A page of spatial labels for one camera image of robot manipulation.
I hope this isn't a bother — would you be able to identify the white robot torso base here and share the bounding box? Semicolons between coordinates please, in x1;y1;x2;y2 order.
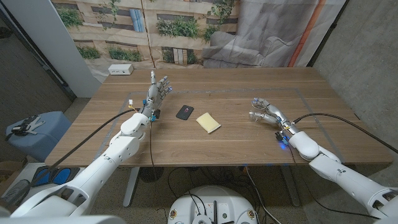
167;185;259;224

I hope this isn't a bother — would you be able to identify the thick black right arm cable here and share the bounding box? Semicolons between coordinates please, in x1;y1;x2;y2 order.
292;112;398;155

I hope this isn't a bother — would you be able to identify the white wall panel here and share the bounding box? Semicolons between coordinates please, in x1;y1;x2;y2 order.
1;0;102;99

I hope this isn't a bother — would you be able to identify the blue stool with items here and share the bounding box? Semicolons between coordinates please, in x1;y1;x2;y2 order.
5;111;73;163

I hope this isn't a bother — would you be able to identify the black tool on bin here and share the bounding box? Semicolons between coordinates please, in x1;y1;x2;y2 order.
5;114;46;137

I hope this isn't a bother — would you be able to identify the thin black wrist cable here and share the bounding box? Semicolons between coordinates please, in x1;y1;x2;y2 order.
149;120;157;194
287;145;382;220

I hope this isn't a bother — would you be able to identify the blue black foot pedal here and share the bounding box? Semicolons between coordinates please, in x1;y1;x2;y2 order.
30;166;81;188

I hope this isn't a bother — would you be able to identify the white floor cable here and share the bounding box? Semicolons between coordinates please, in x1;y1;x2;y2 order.
244;166;282;224

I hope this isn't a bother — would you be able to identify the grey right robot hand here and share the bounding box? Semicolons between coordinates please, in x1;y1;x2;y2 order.
248;97;300;135

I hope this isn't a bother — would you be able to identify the grey table leg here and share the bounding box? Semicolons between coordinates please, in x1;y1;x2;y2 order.
123;166;141;208
279;165;301;208

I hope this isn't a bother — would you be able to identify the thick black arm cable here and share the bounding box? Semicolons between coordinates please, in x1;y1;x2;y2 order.
292;112;398;155
0;108;138;208

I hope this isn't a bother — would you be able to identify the thin black left wrist cable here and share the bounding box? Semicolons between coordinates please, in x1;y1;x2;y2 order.
149;120;157;194

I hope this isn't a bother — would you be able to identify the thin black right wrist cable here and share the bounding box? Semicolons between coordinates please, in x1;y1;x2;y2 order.
287;145;382;220

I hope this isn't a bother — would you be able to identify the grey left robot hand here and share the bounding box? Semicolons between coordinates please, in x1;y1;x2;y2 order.
139;70;173;121

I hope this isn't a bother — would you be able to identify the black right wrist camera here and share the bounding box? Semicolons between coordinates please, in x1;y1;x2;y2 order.
274;131;289;146

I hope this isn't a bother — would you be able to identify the clear plastic cup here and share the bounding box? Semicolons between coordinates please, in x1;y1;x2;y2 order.
248;98;269;123

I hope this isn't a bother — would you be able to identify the white power strip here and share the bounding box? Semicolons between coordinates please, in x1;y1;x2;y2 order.
108;63;134;76

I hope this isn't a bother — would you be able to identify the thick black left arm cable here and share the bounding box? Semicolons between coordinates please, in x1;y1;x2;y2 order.
0;108;138;208

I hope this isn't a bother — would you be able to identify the yellow sponge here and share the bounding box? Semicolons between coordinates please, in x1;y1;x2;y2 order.
195;112;222;134

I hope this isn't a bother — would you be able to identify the black smartphone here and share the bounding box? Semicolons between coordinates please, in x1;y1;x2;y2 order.
175;105;195;121

